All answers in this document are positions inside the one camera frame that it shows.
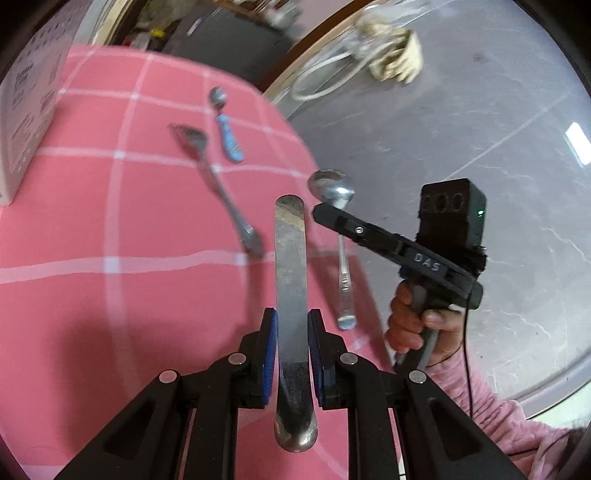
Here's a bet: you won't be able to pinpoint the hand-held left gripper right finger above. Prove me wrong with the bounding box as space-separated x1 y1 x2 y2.
307 308 527 480

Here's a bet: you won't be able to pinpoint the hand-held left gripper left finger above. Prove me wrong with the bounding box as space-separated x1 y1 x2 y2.
55 308 279 480

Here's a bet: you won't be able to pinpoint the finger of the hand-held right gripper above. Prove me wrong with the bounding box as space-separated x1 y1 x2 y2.
312 203 403 260

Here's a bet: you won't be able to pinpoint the steel spoon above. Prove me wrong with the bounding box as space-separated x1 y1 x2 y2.
308 169 357 330

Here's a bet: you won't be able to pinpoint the steel table knife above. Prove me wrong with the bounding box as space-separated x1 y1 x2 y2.
274 195 319 453

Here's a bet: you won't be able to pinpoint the white perforated utensil holder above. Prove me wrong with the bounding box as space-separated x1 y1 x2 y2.
0 0 88 206

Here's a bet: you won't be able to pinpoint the person's right forearm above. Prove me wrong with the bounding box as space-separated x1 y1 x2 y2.
425 348 583 480

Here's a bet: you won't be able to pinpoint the person's right hand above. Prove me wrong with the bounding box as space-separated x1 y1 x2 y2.
385 279 465 368

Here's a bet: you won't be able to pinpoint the steel fork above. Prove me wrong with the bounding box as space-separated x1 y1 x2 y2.
168 124 265 257

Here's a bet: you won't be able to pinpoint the yellow rubber gloves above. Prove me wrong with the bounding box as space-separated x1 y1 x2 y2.
358 9 423 85

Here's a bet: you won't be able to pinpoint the grey cabinet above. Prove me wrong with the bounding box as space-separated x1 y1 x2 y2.
185 6 306 44

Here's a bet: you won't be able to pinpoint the white hose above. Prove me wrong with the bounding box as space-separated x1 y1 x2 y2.
291 39 376 102

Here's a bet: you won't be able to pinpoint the black cable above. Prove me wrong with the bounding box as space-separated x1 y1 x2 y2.
463 302 477 418

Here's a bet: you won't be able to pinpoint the blue handled spoon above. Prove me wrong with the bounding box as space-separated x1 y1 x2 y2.
209 87 245 163

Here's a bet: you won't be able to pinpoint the wooden door frame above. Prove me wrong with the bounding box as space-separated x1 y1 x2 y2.
259 0 375 104

